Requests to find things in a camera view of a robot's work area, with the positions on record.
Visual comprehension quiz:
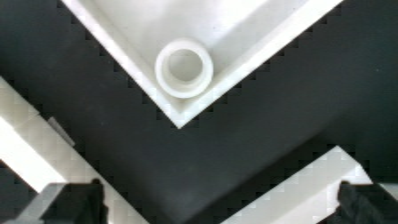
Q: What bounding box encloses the white obstacle wall right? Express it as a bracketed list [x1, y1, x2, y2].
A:
[221, 146, 398, 224]

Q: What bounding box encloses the white obstacle wall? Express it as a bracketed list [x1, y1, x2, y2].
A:
[0, 77, 150, 224]
[221, 146, 398, 224]

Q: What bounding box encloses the white obstacle wall front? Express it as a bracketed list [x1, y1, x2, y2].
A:
[0, 77, 150, 224]

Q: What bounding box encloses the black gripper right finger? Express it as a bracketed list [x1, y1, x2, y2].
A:
[324, 181, 398, 224]

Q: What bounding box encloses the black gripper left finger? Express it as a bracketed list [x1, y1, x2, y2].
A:
[17, 179, 109, 224]

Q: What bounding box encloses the white square tabletop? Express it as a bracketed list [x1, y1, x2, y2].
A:
[61, 0, 344, 126]

